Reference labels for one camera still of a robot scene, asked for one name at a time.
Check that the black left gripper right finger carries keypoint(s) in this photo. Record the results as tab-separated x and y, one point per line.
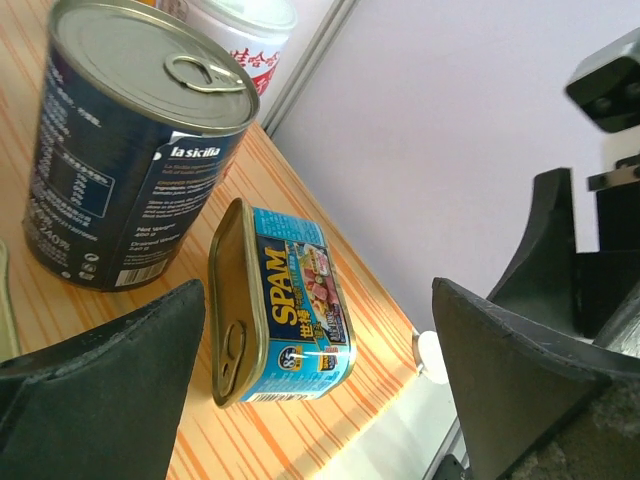
534	403

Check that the wooden cabinet box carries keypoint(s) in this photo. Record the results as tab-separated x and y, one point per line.
312	417

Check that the dark blue round can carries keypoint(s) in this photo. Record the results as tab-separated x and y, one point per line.
140	115

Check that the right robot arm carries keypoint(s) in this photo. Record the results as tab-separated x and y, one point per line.
605	87

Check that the gold rectangular tin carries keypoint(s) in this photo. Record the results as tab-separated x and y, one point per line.
9	340

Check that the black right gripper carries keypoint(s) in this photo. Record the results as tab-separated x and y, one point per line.
538	282

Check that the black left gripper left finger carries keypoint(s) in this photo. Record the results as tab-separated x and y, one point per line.
107	403

